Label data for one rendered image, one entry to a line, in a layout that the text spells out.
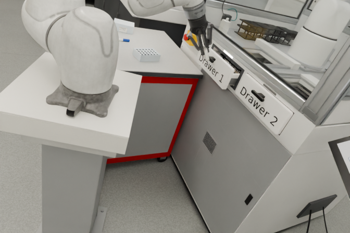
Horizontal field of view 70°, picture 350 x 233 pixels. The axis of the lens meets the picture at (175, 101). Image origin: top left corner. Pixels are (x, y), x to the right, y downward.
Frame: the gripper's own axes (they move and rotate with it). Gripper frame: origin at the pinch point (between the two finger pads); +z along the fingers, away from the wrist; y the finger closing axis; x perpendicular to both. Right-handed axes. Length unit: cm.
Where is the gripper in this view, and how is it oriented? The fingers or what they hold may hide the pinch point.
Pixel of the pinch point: (205, 53)
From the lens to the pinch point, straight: 122.0
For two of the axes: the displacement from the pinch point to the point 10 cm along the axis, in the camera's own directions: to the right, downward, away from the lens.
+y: 8.8, -4.7, 0.9
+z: 2.8, 6.6, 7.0
